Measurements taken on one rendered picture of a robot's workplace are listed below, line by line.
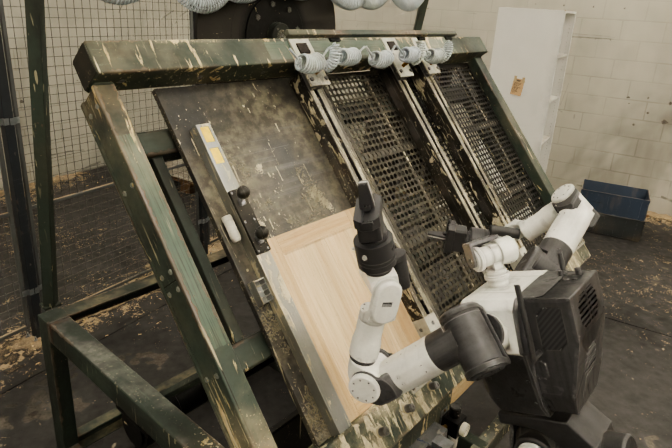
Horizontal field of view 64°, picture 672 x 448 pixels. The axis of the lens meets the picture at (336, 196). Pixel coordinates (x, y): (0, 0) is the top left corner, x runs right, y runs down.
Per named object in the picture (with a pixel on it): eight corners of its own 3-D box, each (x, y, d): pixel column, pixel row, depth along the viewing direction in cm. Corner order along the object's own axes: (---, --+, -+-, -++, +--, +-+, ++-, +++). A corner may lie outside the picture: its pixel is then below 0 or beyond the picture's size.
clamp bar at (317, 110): (422, 359, 181) (479, 344, 165) (272, 56, 196) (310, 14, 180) (438, 347, 188) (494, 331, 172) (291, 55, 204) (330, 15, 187)
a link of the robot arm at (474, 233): (442, 243, 191) (476, 248, 189) (442, 260, 182) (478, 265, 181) (448, 213, 184) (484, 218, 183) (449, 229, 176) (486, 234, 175)
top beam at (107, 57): (85, 94, 143) (97, 73, 136) (70, 61, 144) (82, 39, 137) (474, 62, 303) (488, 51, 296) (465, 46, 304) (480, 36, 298)
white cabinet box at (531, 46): (525, 229, 534) (565, 10, 465) (468, 216, 561) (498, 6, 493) (538, 212, 583) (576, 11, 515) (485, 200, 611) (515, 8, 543)
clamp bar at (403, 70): (494, 300, 221) (546, 283, 205) (364, 52, 236) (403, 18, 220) (504, 292, 228) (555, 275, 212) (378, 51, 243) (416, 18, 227)
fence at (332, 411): (331, 436, 147) (340, 434, 145) (189, 131, 159) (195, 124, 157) (342, 426, 151) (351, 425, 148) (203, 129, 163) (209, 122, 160)
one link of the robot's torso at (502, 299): (631, 377, 138) (601, 242, 135) (589, 452, 113) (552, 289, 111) (520, 367, 158) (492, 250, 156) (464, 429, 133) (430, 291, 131)
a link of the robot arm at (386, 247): (340, 225, 111) (350, 272, 116) (387, 220, 109) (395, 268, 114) (347, 195, 122) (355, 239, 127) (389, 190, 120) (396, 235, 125)
